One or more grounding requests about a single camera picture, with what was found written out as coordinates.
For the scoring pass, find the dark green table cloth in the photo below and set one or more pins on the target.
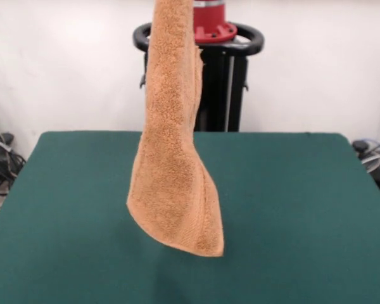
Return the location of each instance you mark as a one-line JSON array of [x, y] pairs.
[[66, 206]]

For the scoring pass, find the tan terry towel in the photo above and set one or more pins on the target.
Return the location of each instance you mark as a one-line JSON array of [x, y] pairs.
[[171, 158]]

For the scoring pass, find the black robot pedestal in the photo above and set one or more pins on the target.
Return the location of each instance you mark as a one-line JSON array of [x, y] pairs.
[[221, 88]]

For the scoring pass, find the black power adapter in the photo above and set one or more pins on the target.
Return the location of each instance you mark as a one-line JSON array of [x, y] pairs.
[[361, 145], [7, 138]]

